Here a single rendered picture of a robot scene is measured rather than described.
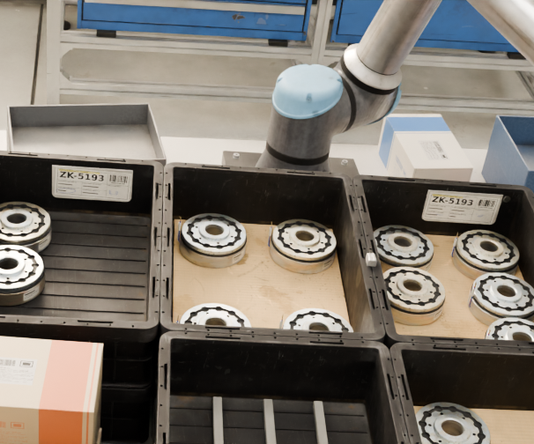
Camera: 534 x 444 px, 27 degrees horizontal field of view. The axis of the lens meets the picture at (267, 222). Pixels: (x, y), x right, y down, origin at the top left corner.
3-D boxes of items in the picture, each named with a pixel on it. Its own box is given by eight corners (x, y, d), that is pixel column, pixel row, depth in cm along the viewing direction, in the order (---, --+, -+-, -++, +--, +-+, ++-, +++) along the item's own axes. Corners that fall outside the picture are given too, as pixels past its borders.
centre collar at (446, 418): (429, 416, 145) (430, 412, 145) (465, 417, 146) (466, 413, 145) (437, 444, 141) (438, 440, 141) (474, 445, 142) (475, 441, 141)
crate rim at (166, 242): (163, 173, 176) (164, 160, 174) (348, 185, 179) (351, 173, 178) (158, 344, 143) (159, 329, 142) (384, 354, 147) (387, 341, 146)
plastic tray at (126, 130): (13, 187, 194) (12, 163, 191) (7, 128, 210) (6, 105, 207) (165, 181, 201) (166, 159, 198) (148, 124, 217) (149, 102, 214)
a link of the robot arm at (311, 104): (252, 136, 199) (262, 68, 192) (303, 120, 208) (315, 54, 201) (299, 166, 192) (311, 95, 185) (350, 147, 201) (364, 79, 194)
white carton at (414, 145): (376, 151, 229) (384, 114, 224) (431, 151, 232) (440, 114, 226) (404, 207, 213) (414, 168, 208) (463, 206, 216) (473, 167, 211)
